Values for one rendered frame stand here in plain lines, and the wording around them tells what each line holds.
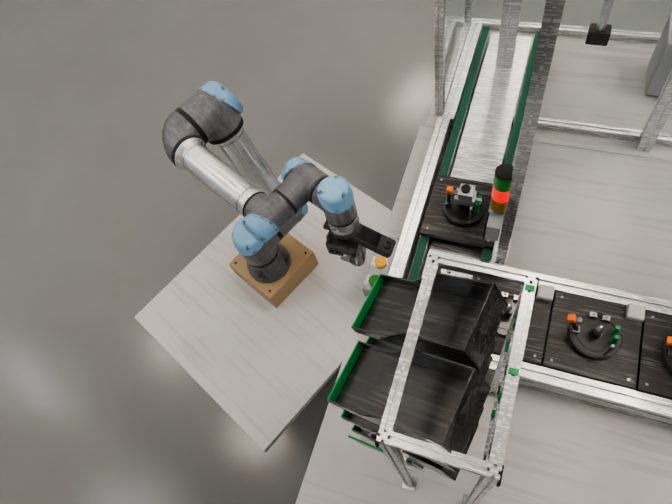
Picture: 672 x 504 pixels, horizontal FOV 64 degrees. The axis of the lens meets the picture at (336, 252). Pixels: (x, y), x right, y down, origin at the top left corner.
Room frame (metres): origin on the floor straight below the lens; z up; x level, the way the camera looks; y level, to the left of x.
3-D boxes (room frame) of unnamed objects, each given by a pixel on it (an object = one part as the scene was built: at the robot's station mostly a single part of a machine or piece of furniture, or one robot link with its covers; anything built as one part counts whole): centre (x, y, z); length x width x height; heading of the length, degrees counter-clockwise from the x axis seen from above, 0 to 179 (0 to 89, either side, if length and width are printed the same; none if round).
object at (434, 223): (0.88, -0.45, 0.96); 0.24 x 0.24 x 0.02; 54
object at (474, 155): (0.84, -0.45, 0.91); 0.84 x 0.28 x 0.10; 144
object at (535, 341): (0.49, -0.41, 1.01); 0.24 x 0.24 x 0.13; 54
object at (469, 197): (0.88, -0.46, 1.06); 0.08 x 0.04 x 0.07; 54
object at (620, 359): (0.35, -0.61, 1.01); 0.24 x 0.24 x 0.13; 54
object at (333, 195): (0.70, -0.04, 1.53); 0.09 x 0.08 x 0.11; 28
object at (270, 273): (0.96, 0.23, 0.99); 0.15 x 0.15 x 0.10
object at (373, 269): (0.80, -0.13, 0.93); 0.21 x 0.07 x 0.06; 144
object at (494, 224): (0.69, -0.46, 1.29); 0.12 x 0.05 x 0.25; 144
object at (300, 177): (0.78, 0.02, 1.53); 0.11 x 0.11 x 0.08; 28
